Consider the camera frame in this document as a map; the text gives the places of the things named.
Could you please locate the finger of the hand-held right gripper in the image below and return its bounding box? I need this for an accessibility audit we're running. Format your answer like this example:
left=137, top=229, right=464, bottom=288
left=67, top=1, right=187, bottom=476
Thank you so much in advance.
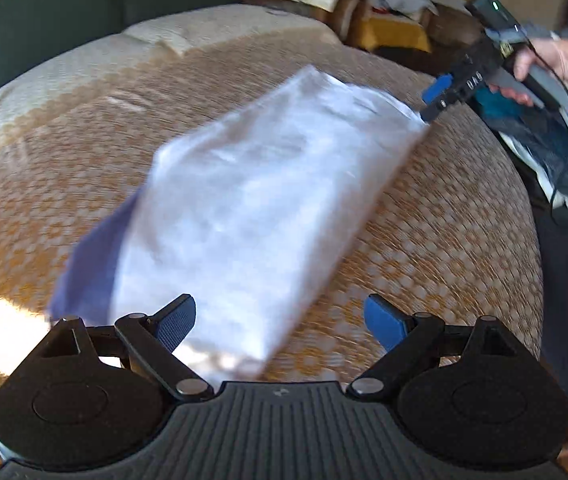
left=421, top=94, right=457, bottom=125
left=421, top=73, right=455, bottom=107

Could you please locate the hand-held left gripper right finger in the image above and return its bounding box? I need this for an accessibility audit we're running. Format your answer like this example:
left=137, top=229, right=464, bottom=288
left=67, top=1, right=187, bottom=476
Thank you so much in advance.
left=346, top=294, right=535, bottom=403

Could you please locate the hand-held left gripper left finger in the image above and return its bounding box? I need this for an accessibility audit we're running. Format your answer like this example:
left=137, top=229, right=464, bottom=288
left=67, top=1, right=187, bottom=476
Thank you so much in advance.
left=28, top=294, right=213, bottom=403

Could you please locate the white and navy shirt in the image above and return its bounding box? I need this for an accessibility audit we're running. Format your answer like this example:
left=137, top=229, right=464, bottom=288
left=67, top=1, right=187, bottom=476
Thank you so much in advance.
left=48, top=65, right=430, bottom=381

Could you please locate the pile of mixed clothes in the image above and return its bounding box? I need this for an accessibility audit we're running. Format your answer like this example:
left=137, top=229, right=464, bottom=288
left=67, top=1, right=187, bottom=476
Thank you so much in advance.
left=484, top=87, right=568, bottom=211

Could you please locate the person's right hand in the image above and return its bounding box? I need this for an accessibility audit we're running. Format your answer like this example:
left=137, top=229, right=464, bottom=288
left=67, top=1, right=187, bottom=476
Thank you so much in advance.
left=489, top=39, right=568, bottom=107

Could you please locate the yellow cloth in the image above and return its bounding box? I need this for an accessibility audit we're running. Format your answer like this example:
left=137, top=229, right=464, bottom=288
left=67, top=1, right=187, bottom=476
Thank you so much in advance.
left=361, top=12, right=432, bottom=53

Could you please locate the beige quilted sofa cover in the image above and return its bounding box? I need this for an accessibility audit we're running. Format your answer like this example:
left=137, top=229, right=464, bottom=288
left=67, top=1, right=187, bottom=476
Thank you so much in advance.
left=0, top=4, right=342, bottom=166

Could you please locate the green sofa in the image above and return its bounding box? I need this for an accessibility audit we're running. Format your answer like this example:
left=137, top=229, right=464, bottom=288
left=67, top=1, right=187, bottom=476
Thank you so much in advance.
left=0, top=0, right=342, bottom=166

